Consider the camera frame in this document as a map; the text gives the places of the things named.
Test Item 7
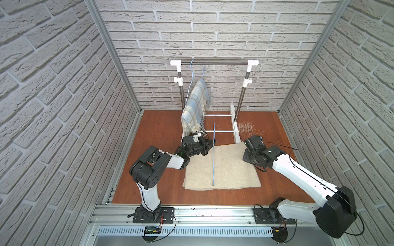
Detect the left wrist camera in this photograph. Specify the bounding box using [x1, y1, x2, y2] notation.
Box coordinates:
[192, 131, 205, 142]

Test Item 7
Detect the controller board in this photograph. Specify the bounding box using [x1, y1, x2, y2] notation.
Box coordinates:
[271, 228, 288, 244]
[143, 226, 162, 243]

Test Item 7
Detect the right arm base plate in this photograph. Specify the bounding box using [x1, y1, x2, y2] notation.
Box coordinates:
[252, 205, 296, 225]

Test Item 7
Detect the right controller board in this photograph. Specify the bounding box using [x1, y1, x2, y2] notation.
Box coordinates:
[271, 228, 288, 244]

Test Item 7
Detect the aluminium corner frame post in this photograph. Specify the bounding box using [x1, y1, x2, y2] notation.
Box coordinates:
[85, 0, 143, 114]
[278, 0, 351, 116]

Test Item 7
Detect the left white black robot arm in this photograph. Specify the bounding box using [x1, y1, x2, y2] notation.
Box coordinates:
[129, 135, 216, 221]

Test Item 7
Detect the blue plaid fringed scarf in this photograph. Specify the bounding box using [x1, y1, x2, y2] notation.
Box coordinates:
[181, 78, 210, 135]

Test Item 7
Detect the beige wool mat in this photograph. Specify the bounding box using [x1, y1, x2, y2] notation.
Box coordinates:
[183, 142, 261, 191]

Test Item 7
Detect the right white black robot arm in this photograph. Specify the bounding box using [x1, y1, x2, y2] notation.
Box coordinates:
[243, 135, 359, 238]

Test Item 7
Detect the aluminium corner frame post right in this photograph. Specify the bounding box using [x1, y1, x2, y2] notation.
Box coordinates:
[278, 0, 351, 116]

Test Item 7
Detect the white steel clothes rack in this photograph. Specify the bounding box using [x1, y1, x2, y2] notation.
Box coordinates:
[170, 59, 260, 144]

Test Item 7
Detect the blue wire hanger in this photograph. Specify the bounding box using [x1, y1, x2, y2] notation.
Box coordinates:
[185, 59, 207, 103]
[207, 123, 234, 187]

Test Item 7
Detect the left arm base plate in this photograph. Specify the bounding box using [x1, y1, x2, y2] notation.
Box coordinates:
[132, 206, 175, 224]

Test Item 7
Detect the aluminium front rail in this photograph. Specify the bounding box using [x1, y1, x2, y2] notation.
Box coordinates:
[79, 204, 348, 246]

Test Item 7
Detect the left controller board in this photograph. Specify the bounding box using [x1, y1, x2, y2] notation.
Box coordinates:
[143, 226, 162, 243]

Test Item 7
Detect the aluminium corner frame post left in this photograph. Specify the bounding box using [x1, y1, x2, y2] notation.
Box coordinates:
[85, 0, 143, 114]

